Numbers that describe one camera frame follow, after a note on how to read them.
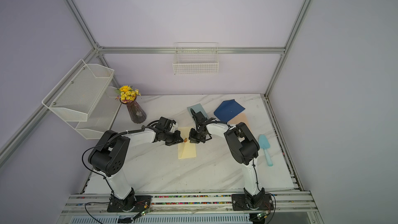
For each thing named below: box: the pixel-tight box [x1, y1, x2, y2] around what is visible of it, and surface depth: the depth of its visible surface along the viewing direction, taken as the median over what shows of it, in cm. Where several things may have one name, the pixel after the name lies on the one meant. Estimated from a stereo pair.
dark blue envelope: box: [213, 99, 246, 123], surface depth 114 cm
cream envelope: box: [177, 127, 197, 160], surface depth 93 cm
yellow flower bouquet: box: [115, 85, 141, 104], surface depth 90 cm
